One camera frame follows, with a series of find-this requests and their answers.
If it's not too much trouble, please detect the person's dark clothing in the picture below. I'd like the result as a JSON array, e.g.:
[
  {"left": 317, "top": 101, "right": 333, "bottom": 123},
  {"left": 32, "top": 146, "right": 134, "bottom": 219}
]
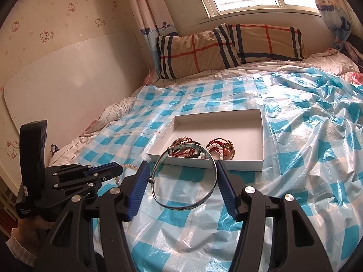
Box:
[{"left": 0, "top": 239, "right": 37, "bottom": 272}]

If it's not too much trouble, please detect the blue checked plastic sheet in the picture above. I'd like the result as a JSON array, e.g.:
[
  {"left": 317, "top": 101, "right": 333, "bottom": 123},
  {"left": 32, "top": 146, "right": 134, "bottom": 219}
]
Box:
[{"left": 78, "top": 68, "right": 363, "bottom": 272}]

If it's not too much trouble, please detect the white headboard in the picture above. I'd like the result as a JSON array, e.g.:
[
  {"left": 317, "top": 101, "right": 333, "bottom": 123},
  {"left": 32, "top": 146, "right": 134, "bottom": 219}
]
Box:
[{"left": 3, "top": 31, "right": 148, "bottom": 159}]

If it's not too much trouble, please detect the pink cloth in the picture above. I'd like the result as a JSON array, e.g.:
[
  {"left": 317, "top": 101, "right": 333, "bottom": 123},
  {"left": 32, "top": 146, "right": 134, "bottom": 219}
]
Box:
[{"left": 143, "top": 69, "right": 160, "bottom": 85}]

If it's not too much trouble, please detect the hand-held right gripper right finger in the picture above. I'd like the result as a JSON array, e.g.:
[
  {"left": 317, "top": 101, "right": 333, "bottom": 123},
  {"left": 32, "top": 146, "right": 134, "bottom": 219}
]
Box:
[{"left": 217, "top": 160, "right": 334, "bottom": 272}]

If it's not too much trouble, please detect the silver bangle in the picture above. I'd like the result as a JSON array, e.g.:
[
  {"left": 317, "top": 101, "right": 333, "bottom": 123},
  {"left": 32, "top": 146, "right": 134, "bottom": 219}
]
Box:
[{"left": 151, "top": 144, "right": 219, "bottom": 212}]

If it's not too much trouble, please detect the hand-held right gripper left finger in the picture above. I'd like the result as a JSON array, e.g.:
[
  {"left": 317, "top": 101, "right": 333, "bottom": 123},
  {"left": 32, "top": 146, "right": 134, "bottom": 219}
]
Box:
[{"left": 34, "top": 160, "right": 150, "bottom": 272}]

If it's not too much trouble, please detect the white cardboard box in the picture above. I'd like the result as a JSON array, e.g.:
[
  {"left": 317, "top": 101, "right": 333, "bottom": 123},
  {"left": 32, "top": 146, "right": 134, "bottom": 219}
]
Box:
[{"left": 147, "top": 108, "right": 265, "bottom": 172}]

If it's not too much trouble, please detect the amber bead bracelet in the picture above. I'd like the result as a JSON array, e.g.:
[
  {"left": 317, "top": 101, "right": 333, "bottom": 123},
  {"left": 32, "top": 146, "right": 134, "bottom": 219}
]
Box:
[{"left": 171, "top": 136, "right": 199, "bottom": 148}]

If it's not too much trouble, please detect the red cord bracelet orange charm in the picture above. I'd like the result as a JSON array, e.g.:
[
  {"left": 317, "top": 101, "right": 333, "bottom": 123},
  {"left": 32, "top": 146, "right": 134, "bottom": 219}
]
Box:
[{"left": 206, "top": 137, "right": 236, "bottom": 160}]

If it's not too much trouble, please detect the white bead bracelet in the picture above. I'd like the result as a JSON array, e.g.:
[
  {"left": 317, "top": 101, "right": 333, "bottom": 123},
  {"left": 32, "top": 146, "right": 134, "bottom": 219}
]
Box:
[{"left": 199, "top": 144, "right": 225, "bottom": 160}]

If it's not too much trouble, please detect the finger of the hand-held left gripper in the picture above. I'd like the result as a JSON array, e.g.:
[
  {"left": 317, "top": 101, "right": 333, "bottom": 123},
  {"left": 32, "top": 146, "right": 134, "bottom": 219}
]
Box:
[
  {"left": 81, "top": 161, "right": 124, "bottom": 178},
  {"left": 52, "top": 174, "right": 110, "bottom": 202}
]

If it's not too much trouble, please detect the gold bead bracelet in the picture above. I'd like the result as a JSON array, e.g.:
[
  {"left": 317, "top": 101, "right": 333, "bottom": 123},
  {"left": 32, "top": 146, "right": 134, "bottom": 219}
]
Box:
[{"left": 224, "top": 139, "right": 236, "bottom": 160}]

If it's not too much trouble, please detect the patterned curtain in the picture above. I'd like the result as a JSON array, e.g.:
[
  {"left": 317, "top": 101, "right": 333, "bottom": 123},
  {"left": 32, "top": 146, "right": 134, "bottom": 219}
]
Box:
[
  {"left": 308, "top": 0, "right": 358, "bottom": 49},
  {"left": 122, "top": 0, "right": 179, "bottom": 75}
]

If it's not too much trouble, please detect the person's left hand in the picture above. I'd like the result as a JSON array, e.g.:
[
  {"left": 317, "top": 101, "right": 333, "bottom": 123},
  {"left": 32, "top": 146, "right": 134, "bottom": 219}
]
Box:
[{"left": 13, "top": 217, "right": 56, "bottom": 240}]

